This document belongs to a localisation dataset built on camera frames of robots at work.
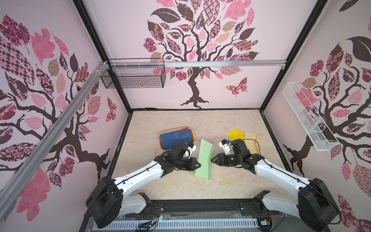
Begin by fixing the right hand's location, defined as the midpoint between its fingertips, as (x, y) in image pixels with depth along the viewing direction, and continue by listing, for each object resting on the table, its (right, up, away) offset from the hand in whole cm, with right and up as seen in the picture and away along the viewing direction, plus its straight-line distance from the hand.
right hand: (213, 162), depth 81 cm
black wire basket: (-69, +68, +61) cm, 115 cm away
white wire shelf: (+54, +23, -3) cm, 59 cm away
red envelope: (-19, +18, +20) cm, 33 cm away
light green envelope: (-5, +3, -1) cm, 6 cm away
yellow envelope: (+22, +14, +24) cm, 35 cm away
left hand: (-9, -2, -5) cm, 10 cm away
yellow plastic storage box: (-25, +17, +18) cm, 35 cm away
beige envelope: (+18, +14, -7) cm, 24 cm away
